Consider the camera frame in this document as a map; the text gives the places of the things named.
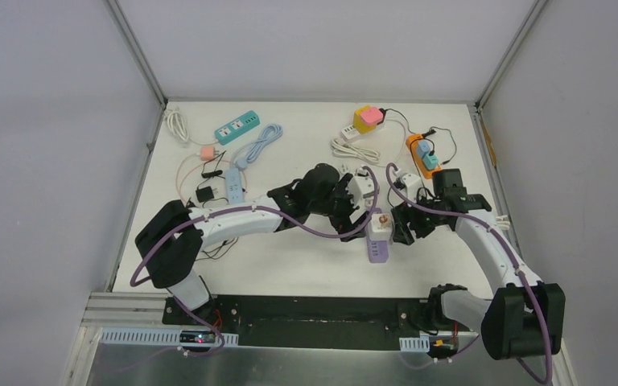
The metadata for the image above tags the yellow pink cube socket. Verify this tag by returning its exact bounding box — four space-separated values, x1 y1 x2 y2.
352 105 385 134

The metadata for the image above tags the small pink plug charger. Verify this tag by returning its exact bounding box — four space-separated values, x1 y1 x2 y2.
199 146 219 162

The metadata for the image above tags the orange power strip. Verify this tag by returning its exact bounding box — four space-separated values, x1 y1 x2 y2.
406 134 442 180

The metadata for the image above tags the white usb power strip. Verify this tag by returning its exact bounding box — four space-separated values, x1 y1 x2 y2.
340 125 361 142

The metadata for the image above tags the white coiled cable left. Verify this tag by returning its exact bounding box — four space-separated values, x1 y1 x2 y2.
165 108 192 145

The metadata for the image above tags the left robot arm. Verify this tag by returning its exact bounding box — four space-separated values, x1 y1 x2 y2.
130 163 380 326

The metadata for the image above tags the teal plug adapter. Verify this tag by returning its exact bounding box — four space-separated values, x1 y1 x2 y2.
422 153 439 171

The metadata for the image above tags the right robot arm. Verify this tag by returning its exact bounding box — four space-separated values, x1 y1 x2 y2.
385 163 566 360

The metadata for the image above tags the teal power strip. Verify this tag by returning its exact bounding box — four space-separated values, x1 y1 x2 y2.
214 110 260 146

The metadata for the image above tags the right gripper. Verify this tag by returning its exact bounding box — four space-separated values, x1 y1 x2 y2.
390 191 447 245

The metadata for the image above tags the light blue coiled cable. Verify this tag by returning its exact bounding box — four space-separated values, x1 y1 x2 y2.
231 124 284 171

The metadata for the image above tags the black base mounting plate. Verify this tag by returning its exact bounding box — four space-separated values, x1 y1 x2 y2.
162 294 478 351

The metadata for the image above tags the light blue power strip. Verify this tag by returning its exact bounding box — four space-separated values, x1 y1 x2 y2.
224 167 245 204

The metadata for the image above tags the white cube socket adapter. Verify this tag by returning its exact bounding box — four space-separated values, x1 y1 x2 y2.
367 213 394 242

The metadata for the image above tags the purple power strip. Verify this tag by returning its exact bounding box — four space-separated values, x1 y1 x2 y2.
366 207 391 264

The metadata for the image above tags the black usb cable loop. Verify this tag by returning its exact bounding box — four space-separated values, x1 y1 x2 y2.
386 175 427 214

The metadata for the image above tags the white coiled cable centre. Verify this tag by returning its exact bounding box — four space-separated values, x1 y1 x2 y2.
331 137 382 166

